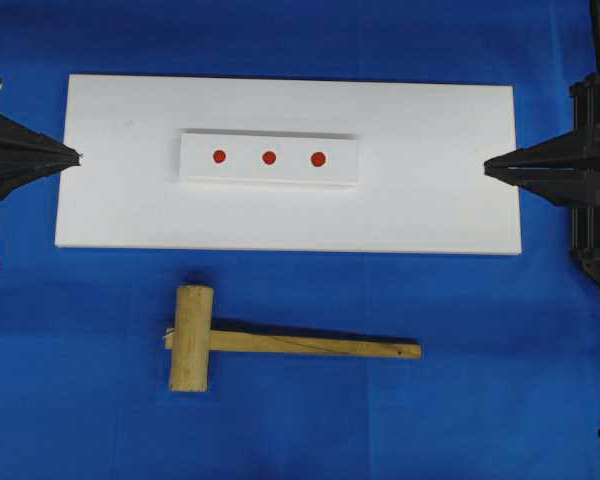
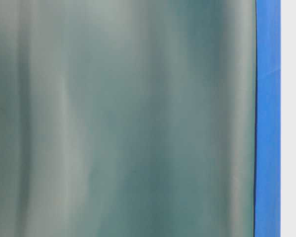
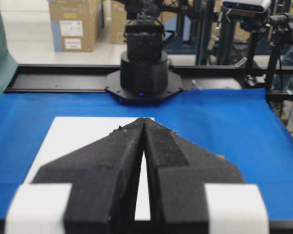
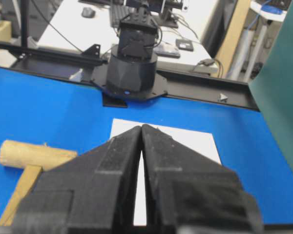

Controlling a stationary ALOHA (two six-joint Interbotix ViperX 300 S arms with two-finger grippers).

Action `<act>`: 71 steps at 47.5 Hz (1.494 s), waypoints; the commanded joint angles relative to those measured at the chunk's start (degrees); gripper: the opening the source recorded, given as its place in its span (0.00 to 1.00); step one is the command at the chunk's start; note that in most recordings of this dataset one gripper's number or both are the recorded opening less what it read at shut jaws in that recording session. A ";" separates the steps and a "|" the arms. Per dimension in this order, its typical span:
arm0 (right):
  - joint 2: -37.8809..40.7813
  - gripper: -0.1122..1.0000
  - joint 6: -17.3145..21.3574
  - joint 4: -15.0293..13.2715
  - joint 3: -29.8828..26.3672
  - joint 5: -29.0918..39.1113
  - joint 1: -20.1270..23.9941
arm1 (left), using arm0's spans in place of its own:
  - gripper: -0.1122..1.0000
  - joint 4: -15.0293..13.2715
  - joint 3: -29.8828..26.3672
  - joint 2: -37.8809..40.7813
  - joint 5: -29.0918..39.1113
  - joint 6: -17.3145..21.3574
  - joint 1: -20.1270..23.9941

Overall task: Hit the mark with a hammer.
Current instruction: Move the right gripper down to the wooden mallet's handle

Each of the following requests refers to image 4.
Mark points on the blue table cloth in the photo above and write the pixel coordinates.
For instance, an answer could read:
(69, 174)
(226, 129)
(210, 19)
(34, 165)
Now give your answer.
(69, 116)

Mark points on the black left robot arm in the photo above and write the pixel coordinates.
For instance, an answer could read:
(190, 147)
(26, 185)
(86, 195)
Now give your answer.
(131, 71)

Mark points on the wooden mallet hammer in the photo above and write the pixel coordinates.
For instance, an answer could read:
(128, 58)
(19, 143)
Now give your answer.
(33, 159)

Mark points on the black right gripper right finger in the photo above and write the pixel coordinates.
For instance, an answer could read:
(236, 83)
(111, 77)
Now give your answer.
(185, 189)

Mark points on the green backdrop curtain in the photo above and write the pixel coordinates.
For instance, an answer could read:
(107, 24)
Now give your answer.
(272, 89)

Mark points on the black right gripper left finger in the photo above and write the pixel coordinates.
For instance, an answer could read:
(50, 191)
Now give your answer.
(91, 194)

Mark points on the white base board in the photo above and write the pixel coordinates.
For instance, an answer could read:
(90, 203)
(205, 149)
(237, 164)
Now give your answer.
(201, 142)

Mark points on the black computer mouse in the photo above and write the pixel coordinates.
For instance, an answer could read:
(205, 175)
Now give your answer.
(88, 13)

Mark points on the black table edge rail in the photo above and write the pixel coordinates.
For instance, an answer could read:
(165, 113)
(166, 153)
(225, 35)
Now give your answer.
(59, 65)

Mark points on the white background desk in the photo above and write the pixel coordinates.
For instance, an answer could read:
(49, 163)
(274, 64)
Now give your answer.
(70, 32)

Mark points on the black keyboard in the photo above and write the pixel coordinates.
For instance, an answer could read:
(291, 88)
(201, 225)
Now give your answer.
(116, 13)

